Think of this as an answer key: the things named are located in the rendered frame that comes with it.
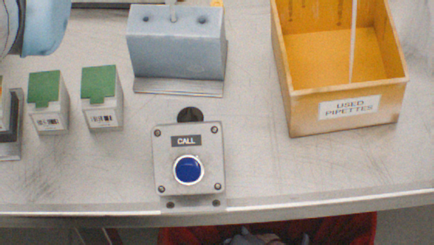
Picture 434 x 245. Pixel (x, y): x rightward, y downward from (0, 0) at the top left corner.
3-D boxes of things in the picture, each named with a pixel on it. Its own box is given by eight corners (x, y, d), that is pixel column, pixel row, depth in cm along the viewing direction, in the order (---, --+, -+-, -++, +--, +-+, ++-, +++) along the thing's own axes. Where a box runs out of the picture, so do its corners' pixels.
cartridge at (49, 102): (38, 136, 101) (25, 108, 96) (39, 100, 104) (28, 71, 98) (69, 134, 101) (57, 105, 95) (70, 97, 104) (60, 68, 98)
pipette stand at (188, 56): (133, 92, 103) (122, 46, 95) (142, 40, 107) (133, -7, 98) (222, 98, 102) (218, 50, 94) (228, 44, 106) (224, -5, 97)
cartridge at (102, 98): (89, 132, 101) (79, 104, 95) (90, 95, 104) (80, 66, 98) (123, 131, 101) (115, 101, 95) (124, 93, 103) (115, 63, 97)
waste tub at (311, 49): (287, 140, 100) (289, 95, 91) (268, 36, 106) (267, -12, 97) (400, 124, 100) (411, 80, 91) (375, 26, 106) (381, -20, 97)
